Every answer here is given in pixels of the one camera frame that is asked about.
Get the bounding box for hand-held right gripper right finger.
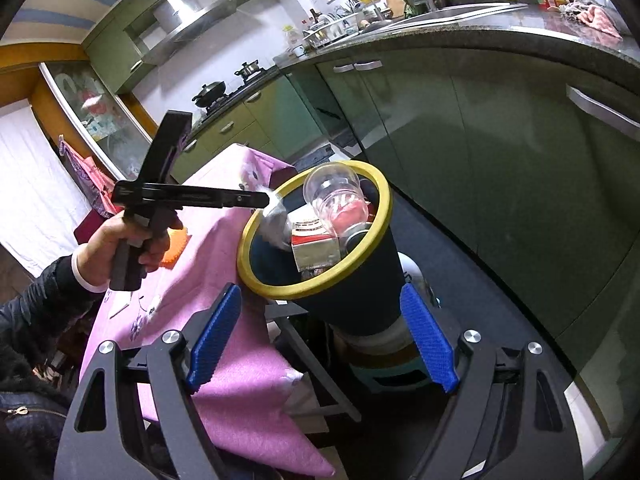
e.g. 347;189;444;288
400;282;586;480

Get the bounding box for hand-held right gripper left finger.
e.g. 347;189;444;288
54;282;242;480

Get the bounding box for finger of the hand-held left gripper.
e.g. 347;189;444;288
175;185;272;210

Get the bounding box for white paper napkin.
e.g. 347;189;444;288
245;180;292;252

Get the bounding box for black bin with yellow rim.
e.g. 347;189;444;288
236;160;428;338

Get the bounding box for white and red carton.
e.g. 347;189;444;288
290;217;346;273

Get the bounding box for clear plastic cup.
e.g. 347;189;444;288
302;164;371;237

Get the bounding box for red soda can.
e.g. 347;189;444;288
327;199;375;257

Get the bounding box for person's left forearm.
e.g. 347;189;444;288
0;252;108;361

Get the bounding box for person's left hand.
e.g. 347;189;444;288
74;212;184;289

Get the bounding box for orange foam fruit net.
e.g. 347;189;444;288
161;225;190;268

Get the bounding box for pink floral tablecloth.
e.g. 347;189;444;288
80;142;337;478

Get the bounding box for glass sliding door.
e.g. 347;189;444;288
40;62;153;181

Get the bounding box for black wok with lid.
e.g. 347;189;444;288
191;81;228;108

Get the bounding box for white paper scrap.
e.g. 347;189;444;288
109;292;135;318

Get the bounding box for black gas stove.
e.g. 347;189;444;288
197;67;278;116

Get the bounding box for dark floor mat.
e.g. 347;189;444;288
295;144;335;171

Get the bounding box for white curtain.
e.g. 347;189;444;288
0;110;83;276

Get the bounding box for green upper kitchen cabinets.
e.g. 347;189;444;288
82;0;278;93

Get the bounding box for green kitchen cabinets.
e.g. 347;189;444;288
82;0;278;93
170;25;640;376

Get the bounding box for steel range hood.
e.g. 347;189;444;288
125;0;241;66

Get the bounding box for green lower kitchen cabinets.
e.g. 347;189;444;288
170;25;640;376

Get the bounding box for person's black jacket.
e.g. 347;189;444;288
0;350;76;480

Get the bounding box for white dish rack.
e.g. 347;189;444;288
302;10;361;48

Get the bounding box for steel kitchen sink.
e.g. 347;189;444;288
385;2;528;28

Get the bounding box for dark stone countertop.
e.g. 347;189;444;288
190;10;640;96

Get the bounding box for pink cloth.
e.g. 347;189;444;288
560;2;623;38

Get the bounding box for metal table frame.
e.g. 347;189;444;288
265;302;362;425

